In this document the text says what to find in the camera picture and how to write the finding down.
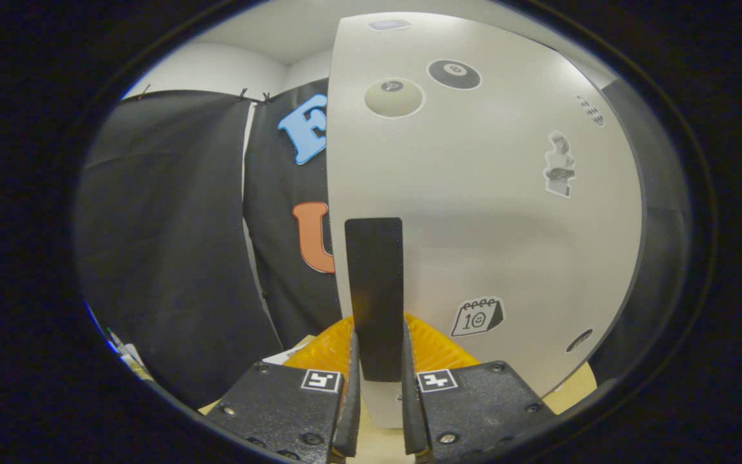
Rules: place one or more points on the white book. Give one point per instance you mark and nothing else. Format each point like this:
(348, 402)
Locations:
(287, 356)

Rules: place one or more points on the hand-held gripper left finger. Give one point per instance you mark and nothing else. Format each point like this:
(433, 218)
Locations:
(348, 419)

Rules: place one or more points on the black backdrop cloth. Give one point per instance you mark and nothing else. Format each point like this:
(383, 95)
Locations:
(165, 258)

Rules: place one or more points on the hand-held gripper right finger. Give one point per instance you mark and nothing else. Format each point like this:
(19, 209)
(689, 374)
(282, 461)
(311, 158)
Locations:
(413, 419)

